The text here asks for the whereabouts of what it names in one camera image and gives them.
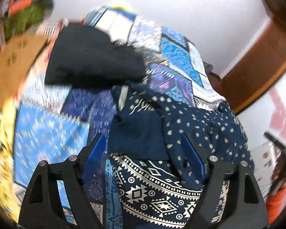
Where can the wooden lap desk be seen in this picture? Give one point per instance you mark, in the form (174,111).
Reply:
(16,59)

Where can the orange box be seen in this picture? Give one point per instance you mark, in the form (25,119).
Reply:
(16,6)

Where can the wooden door frame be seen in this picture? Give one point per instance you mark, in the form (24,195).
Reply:
(262,65)

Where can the orange sleeve forearm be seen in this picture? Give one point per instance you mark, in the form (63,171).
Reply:
(273,204)

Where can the blue patchwork bedspread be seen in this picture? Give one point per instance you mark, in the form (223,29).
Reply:
(54,122)

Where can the black folded garment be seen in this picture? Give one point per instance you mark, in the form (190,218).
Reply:
(85,57)

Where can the green patterned bag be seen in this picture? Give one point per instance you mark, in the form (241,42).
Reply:
(22,20)

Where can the navy patterned hooded jacket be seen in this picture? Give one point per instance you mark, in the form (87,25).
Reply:
(171,152)

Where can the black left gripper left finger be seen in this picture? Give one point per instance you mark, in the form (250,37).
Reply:
(55,196)

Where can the right hand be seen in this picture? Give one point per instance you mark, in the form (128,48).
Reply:
(277,169)

